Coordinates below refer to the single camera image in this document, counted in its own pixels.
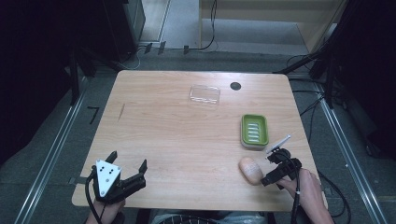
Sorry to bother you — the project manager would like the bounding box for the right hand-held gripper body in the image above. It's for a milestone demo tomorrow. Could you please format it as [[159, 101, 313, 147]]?
[[265, 134, 304, 190]]

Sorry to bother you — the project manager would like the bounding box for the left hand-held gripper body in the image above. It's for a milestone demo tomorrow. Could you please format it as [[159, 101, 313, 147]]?
[[90, 159, 126, 205]]

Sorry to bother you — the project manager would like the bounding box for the beige bread roll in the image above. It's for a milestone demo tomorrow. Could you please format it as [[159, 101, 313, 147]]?
[[238, 156, 264, 187]]

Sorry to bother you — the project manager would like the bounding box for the person's right hand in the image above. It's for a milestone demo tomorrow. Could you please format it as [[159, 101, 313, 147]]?
[[278, 168, 325, 217]]

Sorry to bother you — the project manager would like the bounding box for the person's left hand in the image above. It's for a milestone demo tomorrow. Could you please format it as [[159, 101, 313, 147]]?
[[88, 199, 126, 220]]

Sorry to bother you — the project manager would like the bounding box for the grey tape strip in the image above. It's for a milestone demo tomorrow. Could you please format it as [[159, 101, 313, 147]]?
[[68, 175, 89, 186]]

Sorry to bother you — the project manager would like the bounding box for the green soap dish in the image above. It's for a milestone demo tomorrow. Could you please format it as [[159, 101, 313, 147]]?
[[240, 113, 270, 151]]

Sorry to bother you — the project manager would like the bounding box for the black angled floor tape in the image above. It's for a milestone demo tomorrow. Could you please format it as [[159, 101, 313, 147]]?
[[86, 105, 101, 126]]

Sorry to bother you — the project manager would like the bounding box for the black metal stand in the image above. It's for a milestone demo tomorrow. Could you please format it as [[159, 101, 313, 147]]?
[[273, 0, 353, 110], [64, 43, 99, 107]]

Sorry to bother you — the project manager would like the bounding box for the clear plastic lid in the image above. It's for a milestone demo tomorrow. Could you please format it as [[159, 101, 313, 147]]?
[[189, 84, 221, 106]]

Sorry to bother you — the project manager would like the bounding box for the black cabinet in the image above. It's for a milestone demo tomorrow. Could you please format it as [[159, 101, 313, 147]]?
[[101, 0, 148, 63]]

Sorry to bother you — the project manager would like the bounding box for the light wooden shelf unit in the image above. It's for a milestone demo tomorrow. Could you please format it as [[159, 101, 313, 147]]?
[[198, 0, 349, 54]]

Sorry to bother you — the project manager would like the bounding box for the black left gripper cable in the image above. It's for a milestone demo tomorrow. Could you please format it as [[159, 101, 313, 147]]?
[[85, 172, 106, 224]]

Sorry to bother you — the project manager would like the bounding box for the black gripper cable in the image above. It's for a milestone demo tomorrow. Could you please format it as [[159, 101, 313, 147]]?
[[85, 172, 106, 224], [279, 150, 303, 224]]

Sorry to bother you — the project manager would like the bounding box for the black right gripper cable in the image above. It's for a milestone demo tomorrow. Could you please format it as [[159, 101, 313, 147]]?
[[279, 150, 303, 224]]

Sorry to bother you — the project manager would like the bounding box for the black floor cable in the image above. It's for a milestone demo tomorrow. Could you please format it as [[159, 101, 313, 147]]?
[[317, 169, 353, 224], [291, 89, 326, 145]]

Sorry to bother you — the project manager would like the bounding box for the aluminium floor rail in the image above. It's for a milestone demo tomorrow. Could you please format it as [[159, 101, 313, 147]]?
[[312, 81, 389, 224], [13, 77, 92, 224]]

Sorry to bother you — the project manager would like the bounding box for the white floor cable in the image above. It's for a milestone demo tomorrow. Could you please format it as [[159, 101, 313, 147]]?
[[122, 46, 147, 71]]

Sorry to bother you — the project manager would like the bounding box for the black hanging cable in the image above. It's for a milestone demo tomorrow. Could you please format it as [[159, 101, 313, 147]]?
[[186, 0, 219, 52]]

